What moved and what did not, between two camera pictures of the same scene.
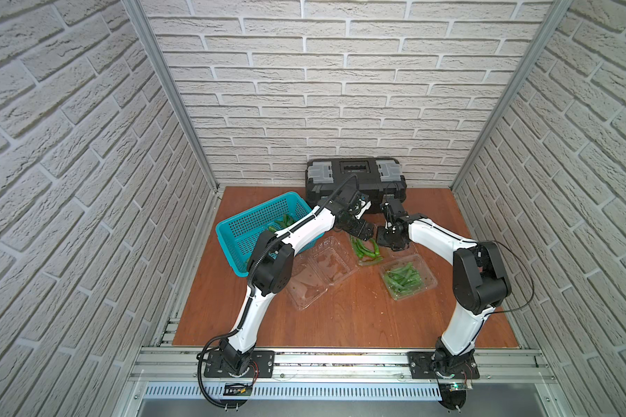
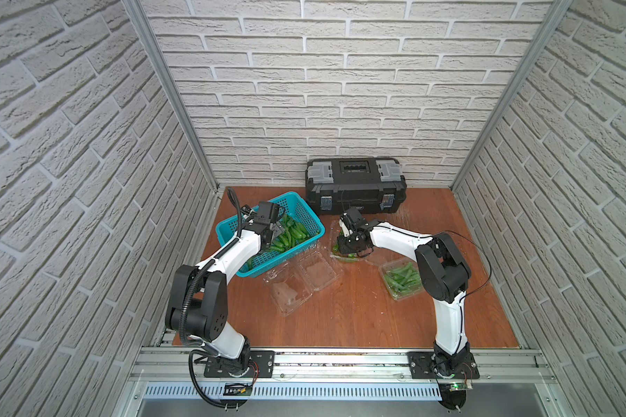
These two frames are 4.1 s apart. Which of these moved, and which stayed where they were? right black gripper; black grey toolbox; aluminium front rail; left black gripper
Moved: left black gripper; right black gripper
Stayed: black grey toolbox; aluminium front rail
